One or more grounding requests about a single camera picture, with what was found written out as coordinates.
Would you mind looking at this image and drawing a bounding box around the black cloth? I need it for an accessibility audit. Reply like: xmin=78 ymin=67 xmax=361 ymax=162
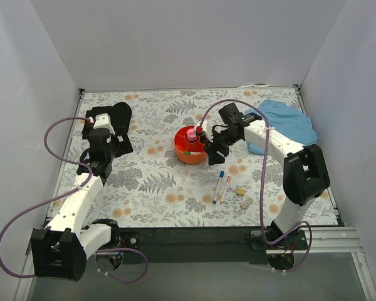
xmin=81 ymin=102 xmax=132 ymax=145

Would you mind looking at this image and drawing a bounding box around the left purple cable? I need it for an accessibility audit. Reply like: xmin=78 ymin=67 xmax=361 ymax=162
xmin=0 ymin=117 xmax=148 ymax=283

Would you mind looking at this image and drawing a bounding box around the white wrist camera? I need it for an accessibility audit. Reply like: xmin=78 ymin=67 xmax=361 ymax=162
xmin=195 ymin=120 xmax=214 ymax=145
xmin=93 ymin=113 xmax=115 ymax=135

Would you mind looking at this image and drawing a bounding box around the floral table mat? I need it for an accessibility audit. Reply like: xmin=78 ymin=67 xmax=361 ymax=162
xmin=46 ymin=87 xmax=339 ymax=229

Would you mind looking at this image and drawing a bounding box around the purple cable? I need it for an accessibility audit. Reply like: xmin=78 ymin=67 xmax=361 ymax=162
xmin=0 ymin=117 xmax=148 ymax=283
xmin=196 ymin=99 xmax=315 ymax=273

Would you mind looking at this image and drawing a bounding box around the pink capped tube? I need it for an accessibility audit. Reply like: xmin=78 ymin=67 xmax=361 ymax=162
xmin=186 ymin=128 xmax=198 ymax=143

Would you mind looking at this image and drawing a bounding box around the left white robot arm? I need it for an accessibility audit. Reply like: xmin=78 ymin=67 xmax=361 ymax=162
xmin=30 ymin=127 xmax=133 ymax=281

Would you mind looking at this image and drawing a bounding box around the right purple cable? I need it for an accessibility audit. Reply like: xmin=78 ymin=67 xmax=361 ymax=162
xmin=196 ymin=99 xmax=315 ymax=273

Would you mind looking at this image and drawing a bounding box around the blue capped marker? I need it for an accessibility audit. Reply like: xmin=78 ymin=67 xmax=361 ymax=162
xmin=212 ymin=171 xmax=224 ymax=205

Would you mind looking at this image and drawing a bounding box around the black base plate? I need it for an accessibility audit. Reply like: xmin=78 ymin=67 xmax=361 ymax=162
xmin=84 ymin=226 xmax=310 ymax=266

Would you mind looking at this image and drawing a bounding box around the blue cloth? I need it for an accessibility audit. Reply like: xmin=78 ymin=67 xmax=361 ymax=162
xmin=258 ymin=99 xmax=318 ymax=145

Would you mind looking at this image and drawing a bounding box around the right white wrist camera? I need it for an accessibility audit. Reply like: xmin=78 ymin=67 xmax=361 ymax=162
xmin=195 ymin=120 xmax=214 ymax=145

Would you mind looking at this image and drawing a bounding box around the green pen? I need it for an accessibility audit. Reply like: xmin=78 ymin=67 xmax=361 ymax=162
xmin=184 ymin=151 xmax=202 ymax=156

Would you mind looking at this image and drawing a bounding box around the orange round organizer container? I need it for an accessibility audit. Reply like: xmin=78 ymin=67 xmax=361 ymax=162
xmin=174 ymin=125 xmax=207 ymax=165

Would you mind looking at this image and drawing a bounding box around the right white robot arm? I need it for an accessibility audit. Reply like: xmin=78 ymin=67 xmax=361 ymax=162
xmin=195 ymin=99 xmax=330 ymax=249

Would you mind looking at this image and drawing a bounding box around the orange capped marker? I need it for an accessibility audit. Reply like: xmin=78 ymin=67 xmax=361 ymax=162
xmin=219 ymin=176 xmax=231 ymax=204

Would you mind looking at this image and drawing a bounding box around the yellow eraser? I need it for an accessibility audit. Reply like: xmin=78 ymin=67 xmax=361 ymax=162
xmin=236 ymin=188 xmax=246 ymax=196

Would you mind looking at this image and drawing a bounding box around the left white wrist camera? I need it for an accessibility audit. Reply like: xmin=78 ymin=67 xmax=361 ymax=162
xmin=93 ymin=113 xmax=115 ymax=135

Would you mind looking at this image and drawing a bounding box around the white eraser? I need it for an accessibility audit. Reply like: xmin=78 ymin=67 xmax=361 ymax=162
xmin=240 ymin=198 xmax=253 ymax=209

